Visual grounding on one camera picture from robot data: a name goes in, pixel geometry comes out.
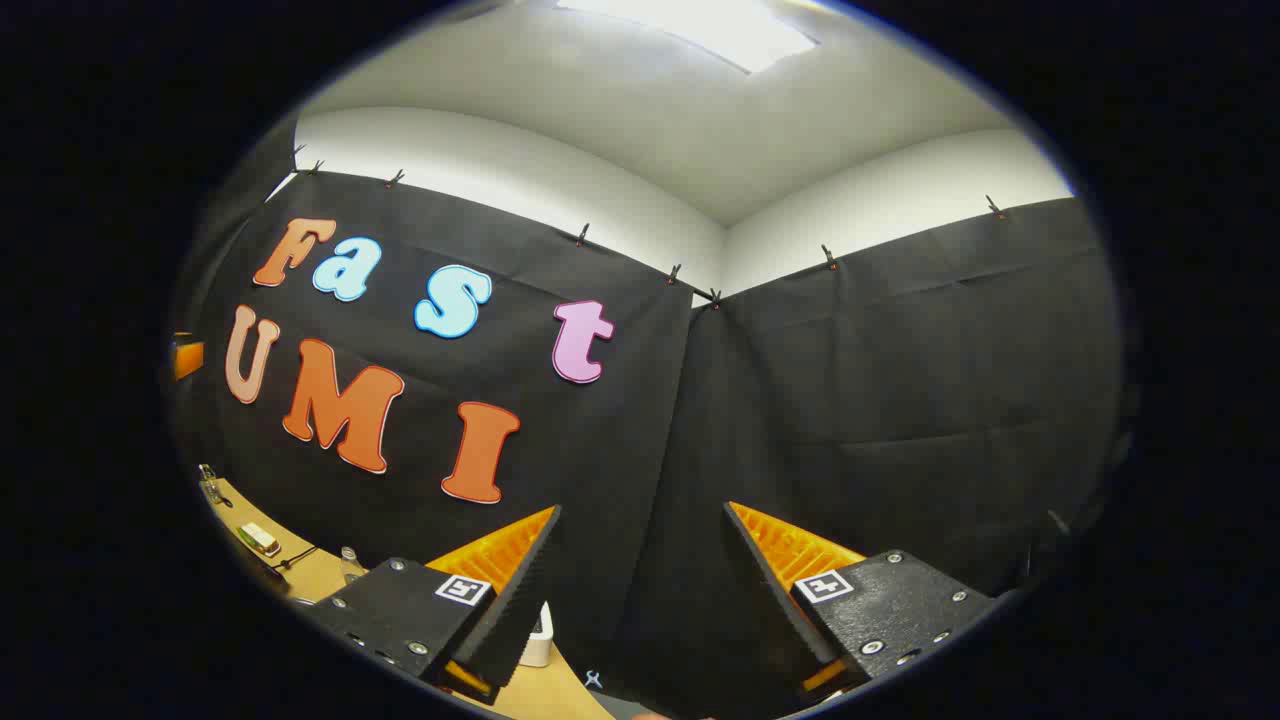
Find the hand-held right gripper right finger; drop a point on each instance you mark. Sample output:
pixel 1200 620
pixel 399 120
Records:
pixel 780 600

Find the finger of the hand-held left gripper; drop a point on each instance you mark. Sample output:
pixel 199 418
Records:
pixel 188 358

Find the clear plastic water bottle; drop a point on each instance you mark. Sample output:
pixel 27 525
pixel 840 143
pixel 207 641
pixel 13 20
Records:
pixel 350 568

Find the sandwich with lettuce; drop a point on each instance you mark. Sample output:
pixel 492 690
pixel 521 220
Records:
pixel 258 540

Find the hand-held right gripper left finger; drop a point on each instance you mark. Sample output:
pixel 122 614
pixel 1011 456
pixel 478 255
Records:
pixel 520 600

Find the ceiling light panel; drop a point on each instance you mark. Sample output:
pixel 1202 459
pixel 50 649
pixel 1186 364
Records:
pixel 700 25

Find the row of cloth clips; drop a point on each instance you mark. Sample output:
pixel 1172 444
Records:
pixel 582 235

